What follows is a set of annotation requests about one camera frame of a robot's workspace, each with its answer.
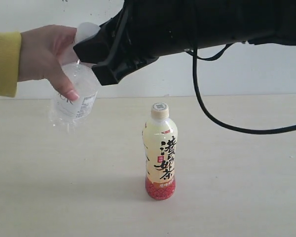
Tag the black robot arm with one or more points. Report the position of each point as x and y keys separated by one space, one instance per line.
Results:
x=257 y=22

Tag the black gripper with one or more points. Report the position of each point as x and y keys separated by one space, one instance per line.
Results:
x=136 y=37

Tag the milk tea bottle cream cap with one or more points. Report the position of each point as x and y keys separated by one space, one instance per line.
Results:
x=160 y=136

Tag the bare open human hand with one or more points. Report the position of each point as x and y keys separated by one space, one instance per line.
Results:
x=40 y=54

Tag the yellow sleeved forearm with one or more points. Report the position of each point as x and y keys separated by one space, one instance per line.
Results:
x=10 y=45

